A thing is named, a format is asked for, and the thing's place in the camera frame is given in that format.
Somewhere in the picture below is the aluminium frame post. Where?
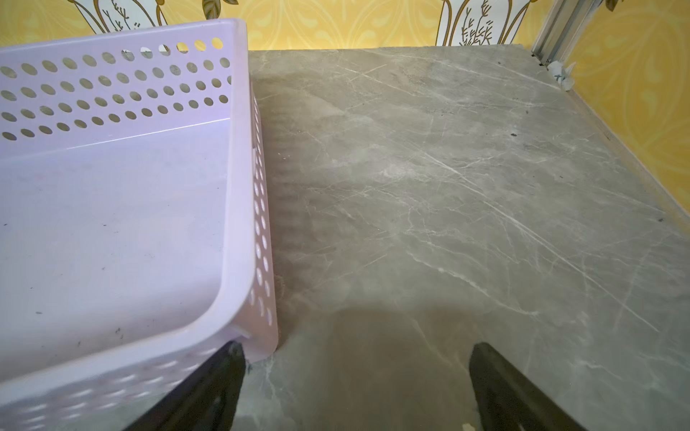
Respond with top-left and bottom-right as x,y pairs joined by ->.
531,0 -> 603,66

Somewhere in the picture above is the lilac perforated plastic basket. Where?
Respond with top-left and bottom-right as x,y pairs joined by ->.
1,19 -> 279,430

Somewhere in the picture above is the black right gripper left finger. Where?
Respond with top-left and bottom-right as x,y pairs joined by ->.
127,341 -> 247,430

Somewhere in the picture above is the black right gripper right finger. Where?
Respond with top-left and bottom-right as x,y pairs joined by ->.
469,342 -> 585,431

